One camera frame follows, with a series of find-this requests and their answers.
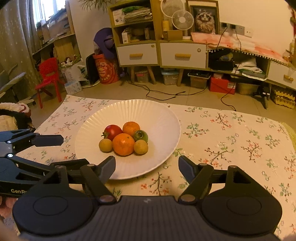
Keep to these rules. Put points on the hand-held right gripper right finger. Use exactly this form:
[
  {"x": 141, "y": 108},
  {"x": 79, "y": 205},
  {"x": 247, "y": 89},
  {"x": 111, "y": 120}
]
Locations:
[{"x": 186, "y": 169}]

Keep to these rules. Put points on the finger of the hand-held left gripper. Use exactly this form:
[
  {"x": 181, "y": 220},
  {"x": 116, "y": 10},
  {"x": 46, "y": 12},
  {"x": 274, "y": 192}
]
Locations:
[
  {"x": 37, "y": 165},
  {"x": 48, "y": 140}
]

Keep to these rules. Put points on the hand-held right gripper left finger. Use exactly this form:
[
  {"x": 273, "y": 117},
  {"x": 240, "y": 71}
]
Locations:
[{"x": 107, "y": 169}]

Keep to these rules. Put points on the tan round longan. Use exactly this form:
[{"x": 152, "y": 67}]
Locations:
[
  {"x": 105, "y": 145},
  {"x": 140, "y": 147}
]

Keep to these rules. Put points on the large orange mandarin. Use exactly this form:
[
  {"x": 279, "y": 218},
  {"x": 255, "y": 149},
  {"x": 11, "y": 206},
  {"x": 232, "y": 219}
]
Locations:
[{"x": 123, "y": 144}]

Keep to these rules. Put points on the red tomato with green calyx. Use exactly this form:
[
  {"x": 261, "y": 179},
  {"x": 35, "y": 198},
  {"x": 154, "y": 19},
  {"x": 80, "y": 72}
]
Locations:
[{"x": 113, "y": 131}]

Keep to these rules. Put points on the small dark green tomato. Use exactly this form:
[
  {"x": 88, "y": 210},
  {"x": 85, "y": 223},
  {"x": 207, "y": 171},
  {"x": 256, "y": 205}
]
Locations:
[{"x": 141, "y": 136}]

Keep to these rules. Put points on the small orange mandarin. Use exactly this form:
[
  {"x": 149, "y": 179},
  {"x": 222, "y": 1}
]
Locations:
[{"x": 131, "y": 128}]

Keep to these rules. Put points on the white ribbed plate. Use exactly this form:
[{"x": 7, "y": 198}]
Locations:
[{"x": 157, "y": 129}]

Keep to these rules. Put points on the person's left hand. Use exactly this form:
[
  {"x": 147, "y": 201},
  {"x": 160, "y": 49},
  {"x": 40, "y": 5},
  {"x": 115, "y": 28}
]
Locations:
[{"x": 5, "y": 206}]

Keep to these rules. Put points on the white fluffy cushion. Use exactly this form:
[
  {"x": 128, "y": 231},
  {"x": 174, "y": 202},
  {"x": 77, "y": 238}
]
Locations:
[{"x": 10, "y": 118}]

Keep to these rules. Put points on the floral tablecloth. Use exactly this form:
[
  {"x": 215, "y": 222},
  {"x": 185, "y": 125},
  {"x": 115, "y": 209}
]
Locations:
[{"x": 231, "y": 143}]

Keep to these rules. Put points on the tissue box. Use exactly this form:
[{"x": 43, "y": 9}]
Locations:
[{"x": 72, "y": 87}]

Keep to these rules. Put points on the red plastic chair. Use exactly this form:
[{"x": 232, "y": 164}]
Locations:
[{"x": 48, "y": 76}]

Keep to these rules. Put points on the grey chair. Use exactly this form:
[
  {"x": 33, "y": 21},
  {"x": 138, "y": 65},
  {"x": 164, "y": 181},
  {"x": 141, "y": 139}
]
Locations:
[{"x": 11, "y": 81}]

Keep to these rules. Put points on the large white carton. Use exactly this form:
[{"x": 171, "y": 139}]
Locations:
[{"x": 74, "y": 71}]

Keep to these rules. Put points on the black flat board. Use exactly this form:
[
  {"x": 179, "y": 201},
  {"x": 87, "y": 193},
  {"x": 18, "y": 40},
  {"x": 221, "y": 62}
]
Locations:
[{"x": 91, "y": 69}]

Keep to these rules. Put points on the clear plastic storage box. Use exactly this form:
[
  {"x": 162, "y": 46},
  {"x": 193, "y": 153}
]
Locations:
[
  {"x": 170, "y": 77},
  {"x": 141, "y": 76},
  {"x": 198, "y": 81}
]

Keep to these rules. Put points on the red box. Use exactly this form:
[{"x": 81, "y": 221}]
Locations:
[{"x": 222, "y": 85}]

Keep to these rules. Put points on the orange printed bucket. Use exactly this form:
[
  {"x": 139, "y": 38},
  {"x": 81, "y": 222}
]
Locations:
[{"x": 106, "y": 69}]

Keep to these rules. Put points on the beige patterned curtain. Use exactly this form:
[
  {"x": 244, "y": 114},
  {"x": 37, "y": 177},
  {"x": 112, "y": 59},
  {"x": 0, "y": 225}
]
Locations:
[{"x": 16, "y": 41}]

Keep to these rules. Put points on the black bag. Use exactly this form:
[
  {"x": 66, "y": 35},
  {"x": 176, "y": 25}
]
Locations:
[{"x": 220, "y": 63}]

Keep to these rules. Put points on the purple plush toy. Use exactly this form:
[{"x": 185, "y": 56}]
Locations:
[{"x": 105, "y": 42}]

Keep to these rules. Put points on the white drawer of short cabinet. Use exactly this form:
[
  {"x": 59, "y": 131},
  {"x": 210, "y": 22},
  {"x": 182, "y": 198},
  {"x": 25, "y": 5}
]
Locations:
[{"x": 182, "y": 55}]

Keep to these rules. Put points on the white drawer of tall cabinet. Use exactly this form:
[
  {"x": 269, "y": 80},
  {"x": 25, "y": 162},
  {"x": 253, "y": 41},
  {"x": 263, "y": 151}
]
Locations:
[{"x": 136, "y": 54}]

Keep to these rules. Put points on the pile of papers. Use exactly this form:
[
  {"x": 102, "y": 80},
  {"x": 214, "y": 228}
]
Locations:
[{"x": 251, "y": 68}]

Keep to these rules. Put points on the yellow egg tray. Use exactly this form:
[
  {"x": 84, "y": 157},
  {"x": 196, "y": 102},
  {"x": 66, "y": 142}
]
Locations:
[{"x": 283, "y": 98}]

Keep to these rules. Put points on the long low wooden cabinet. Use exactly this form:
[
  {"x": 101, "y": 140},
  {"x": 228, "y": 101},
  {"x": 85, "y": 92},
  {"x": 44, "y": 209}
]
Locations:
[{"x": 269, "y": 71}]

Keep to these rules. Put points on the short wooden cabinet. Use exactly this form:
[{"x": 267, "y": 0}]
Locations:
[{"x": 182, "y": 40}]

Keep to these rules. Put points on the small white box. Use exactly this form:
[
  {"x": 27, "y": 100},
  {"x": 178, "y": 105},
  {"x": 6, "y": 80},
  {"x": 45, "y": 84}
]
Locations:
[{"x": 126, "y": 37}]

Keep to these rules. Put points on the brown cardboard box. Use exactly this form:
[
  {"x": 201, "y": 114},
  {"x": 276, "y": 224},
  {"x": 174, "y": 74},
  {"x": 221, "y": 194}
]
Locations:
[{"x": 173, "y": 36}]

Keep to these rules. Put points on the white drawer of low cabinet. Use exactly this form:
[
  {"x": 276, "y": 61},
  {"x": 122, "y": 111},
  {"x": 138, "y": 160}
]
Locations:
[{"x": 283, "y": 75}]

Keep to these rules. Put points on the pink patterned cloth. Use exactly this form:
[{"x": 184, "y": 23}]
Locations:
[{"x": 242, "y": 45}]

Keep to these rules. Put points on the white box with picture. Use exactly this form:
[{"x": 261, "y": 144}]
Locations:
[{"x": 118, "y": 17}]

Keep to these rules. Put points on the yellow cylinder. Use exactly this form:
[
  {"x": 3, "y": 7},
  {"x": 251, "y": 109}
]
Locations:
[{"x": 165, "y": 25}]

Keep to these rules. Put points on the white desk fan with stand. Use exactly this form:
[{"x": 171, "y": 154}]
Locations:
[{"x": 182, "y": 20}]

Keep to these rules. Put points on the tall wooden shelf cabinet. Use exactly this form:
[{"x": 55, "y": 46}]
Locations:
[{"x": 156, "y": 23}]

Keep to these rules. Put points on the framed cat picture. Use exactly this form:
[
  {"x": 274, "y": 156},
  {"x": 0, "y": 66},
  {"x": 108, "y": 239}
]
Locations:
[{"x": 204, "y": 18}]

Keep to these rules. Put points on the stack of newspapers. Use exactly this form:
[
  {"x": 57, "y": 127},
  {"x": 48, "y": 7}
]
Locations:
[{"x": 137, "y": 14}]

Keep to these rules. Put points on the white round fan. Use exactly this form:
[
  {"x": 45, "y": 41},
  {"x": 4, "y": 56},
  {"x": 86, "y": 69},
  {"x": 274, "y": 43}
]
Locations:
[{"x": 167, "y": 8}]

